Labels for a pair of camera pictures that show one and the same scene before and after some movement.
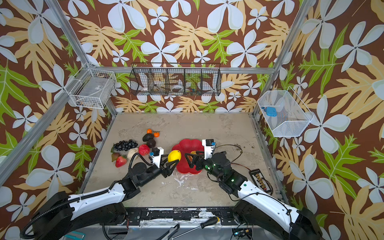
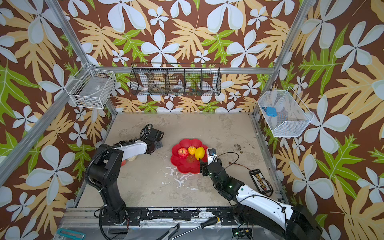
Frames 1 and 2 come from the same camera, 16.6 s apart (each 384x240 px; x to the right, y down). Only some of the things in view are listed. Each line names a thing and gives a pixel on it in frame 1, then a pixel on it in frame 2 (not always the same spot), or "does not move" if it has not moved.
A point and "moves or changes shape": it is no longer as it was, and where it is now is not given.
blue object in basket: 271,111 does not move
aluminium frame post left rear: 87,62 does not move
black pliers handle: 172,230 does not move
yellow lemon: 173,155 moves or changes shape
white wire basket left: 91,87 does not move
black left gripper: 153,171 -> 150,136
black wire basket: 176,79 does not move
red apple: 144,149 moves or changes shape
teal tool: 77,238 does not move
